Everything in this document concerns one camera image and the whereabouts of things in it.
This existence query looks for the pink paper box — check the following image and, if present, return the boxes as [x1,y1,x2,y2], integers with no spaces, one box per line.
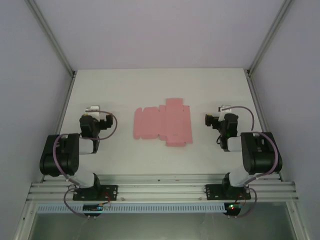
[132,98,194,148]

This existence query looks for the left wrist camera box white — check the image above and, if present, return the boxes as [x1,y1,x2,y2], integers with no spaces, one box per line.
[85,105,101,119]

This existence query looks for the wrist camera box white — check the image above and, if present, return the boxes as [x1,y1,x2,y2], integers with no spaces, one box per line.
[218,104,232,123]
[85,105,101,119]

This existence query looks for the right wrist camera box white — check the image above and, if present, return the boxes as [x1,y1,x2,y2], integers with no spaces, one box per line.
[218,104,232,123]

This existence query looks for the purple right wrist camera cable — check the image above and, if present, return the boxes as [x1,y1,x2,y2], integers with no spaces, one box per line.
[222,105,256,133]

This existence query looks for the purple wrist camera cable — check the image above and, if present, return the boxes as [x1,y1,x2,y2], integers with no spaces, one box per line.
[222,105,256,133]
[96,110,118,141]

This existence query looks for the aluminium table side rail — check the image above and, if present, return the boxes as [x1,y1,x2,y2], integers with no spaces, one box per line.
[53,72,77,136]

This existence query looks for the purple left wrist camera cable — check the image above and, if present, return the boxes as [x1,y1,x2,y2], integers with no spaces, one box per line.
[96,110,118,141]

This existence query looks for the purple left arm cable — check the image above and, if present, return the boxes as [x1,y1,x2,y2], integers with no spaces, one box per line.
[54,134,81,187]

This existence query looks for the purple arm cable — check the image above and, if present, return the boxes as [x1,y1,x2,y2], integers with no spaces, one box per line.
[246,131,280,182]
[54,134,81,187]

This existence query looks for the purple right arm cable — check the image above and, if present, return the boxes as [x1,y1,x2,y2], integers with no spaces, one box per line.
[246,131,280,182]

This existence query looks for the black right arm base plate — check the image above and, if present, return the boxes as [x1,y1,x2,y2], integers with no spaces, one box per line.
[204,183,252,201]

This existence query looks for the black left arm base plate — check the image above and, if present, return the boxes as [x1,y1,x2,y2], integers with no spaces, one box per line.
[72,184,119,201]

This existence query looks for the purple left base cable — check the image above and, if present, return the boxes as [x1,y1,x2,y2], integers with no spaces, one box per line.
[63,184,92,219]

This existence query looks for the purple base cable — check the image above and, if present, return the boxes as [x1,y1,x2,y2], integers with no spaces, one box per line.
[63,184,92,219]
[226,187,259,219]

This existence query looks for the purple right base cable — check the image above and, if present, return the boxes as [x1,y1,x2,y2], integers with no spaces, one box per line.
[226,187,259,219]

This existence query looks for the aluminium frame post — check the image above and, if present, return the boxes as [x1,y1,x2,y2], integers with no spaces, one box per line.
[246,0,294,76]
[31,0,77,76]

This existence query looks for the aluminium mounting rail beam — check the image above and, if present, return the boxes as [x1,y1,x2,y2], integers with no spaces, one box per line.
[25,174,300,204]

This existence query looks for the light blue slotted cable duct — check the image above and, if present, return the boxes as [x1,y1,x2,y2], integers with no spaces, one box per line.
[36,202,226,215]

